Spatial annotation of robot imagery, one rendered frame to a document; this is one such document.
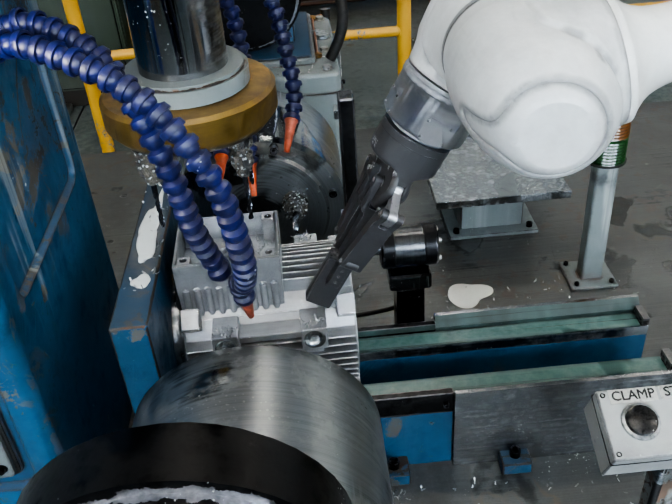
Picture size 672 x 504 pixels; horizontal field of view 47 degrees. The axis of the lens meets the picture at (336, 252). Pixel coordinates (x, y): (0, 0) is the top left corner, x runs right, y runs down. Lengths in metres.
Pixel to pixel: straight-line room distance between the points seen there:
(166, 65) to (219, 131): 0.08
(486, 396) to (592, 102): 0.54
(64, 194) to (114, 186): 0.80
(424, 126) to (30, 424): 0.50
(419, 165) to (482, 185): 0.67
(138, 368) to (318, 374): 0.22
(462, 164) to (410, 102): 0.76
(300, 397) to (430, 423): 0.38
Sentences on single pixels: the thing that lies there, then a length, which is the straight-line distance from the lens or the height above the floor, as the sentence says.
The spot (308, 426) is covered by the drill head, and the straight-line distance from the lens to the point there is 0.66.
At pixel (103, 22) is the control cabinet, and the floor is 0.44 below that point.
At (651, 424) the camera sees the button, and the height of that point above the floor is 1.07.
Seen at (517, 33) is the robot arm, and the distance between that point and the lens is 0.58.
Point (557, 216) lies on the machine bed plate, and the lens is 1.58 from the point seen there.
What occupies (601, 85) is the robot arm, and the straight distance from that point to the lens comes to 0.55.
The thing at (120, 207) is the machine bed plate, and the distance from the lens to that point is 1.72.
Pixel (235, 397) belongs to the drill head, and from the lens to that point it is 0.68.
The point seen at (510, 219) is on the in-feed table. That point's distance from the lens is 1.52.
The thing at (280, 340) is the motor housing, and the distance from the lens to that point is 0.90.
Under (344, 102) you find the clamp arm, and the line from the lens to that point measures 0.96.
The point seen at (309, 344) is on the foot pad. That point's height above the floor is 1.05.
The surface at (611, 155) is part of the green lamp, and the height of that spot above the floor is 1.05.
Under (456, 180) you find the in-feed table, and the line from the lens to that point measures 1.45.
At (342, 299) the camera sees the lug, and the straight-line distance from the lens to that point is 0.89.
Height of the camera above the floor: 1.64
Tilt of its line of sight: 35 degrees down
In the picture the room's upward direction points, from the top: 5 degrees counter-clockwise
